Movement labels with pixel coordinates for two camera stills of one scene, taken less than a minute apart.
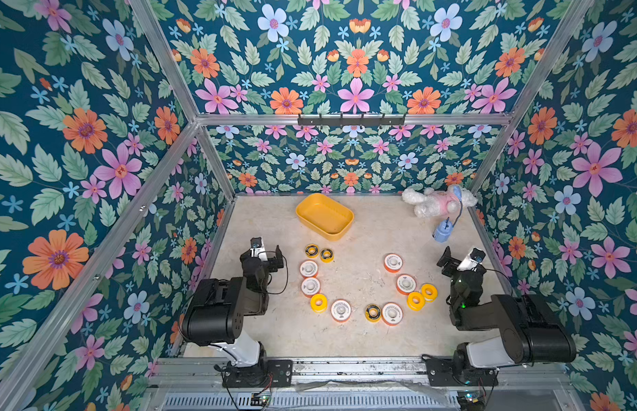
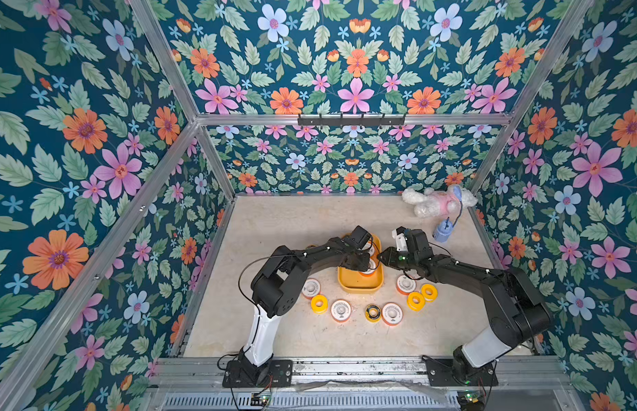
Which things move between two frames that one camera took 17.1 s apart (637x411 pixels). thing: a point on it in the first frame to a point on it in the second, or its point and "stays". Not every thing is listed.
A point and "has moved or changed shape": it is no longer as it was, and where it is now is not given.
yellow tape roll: x=415 y=301 stays
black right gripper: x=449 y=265 to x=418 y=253
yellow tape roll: x=430 y=292 stays
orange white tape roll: x=341 y=310 stays
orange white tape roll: x=309 y=268 has moved or changed shape
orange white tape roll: x=310 y=286 stays
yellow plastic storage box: x=325 y=217 to x=352 y=280
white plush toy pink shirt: x=431 y=203 stays
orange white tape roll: x=393 y=263 has moved or changed shape
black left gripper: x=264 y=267 to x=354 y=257
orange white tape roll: x=406 y=284 stays
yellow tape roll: x=318 y=303 stays
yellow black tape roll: x=372 y=312 stays
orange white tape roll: x=392 y=313 stays
